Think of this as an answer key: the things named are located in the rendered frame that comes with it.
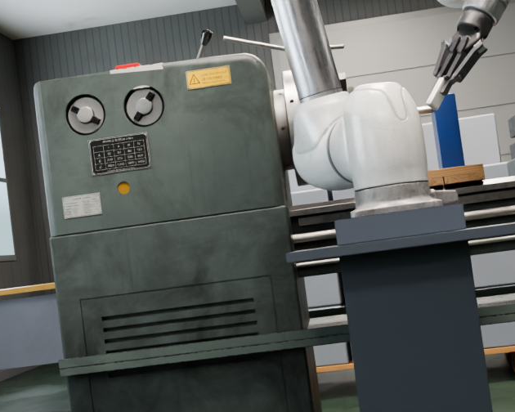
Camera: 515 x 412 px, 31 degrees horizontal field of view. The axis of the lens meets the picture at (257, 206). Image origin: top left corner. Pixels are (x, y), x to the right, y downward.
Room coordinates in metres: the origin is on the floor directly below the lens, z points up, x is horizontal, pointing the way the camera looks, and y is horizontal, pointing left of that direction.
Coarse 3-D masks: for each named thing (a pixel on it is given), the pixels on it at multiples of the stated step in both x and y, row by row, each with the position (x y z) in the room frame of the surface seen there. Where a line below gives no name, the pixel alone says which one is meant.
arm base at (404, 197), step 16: (368, 192) 1.84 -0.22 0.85; (384, 192) 1.82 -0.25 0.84; (400, 192) 1.82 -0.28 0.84; (416, 192) 1.83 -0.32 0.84; (432, 192) 1.86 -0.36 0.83; (448, 192) 1.87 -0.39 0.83; (368, 208) 1.82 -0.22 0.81; (384, 208) 1.81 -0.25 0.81; (400, 208) 1.81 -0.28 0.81; (416, 208) 1.81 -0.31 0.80
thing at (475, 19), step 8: (464, 16) 2.07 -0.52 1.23; (472, 16) 2.05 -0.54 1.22; (480, 16) 2.05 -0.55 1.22; (464, 24) 2.06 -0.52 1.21; (472, 24) 2.05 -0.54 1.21; (480, 24) 2.05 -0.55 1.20; (488, 24) 2.06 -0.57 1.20; (456, 32) 2.10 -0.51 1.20; (464, 32) 2.08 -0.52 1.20; (472, 32) 2.06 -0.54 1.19; (480, 32) 2.05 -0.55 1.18; (488, 32) 2.07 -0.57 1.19; (472, 40) 2.05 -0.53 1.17; (456, 48) 2.08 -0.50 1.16; (464, 48) 2.06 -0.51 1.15
